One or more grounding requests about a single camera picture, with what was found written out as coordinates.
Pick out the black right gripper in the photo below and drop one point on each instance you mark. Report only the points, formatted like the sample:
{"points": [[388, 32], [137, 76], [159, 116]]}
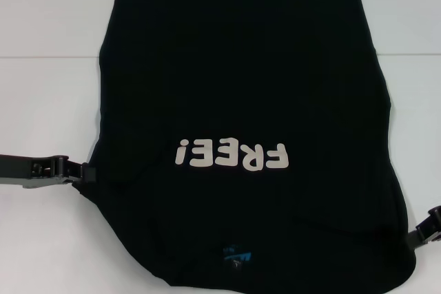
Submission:
{"points": [[437, 213]]}

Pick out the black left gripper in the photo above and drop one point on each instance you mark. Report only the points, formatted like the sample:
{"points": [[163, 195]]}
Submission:
{"points": [[17, 170]]}

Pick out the black shirt with FREE print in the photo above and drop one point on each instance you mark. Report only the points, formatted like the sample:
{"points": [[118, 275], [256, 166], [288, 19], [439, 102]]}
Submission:
{"points": [[241, 84]]}

